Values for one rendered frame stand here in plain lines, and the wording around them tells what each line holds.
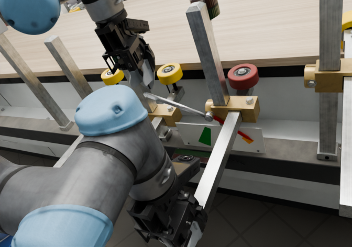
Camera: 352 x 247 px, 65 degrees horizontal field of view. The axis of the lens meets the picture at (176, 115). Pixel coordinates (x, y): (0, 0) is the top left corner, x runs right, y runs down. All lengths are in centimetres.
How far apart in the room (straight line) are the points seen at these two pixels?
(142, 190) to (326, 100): 45
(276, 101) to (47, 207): 82
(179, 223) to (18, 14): 37
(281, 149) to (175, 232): 48
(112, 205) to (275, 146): 62
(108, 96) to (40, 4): 18
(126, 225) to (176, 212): 129
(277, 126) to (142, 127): 74
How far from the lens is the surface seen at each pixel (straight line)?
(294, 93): 94
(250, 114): 72
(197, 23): 62
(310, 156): 81
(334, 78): 62
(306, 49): 83
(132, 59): 62
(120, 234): 171
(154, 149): 34
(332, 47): 59
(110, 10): 60
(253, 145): 80
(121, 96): 30
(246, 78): 74
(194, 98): 107
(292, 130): 99
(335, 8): 56
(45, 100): 122
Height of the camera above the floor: 133
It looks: 37 degrees down
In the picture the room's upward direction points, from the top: 23 degrees counter-clockwise
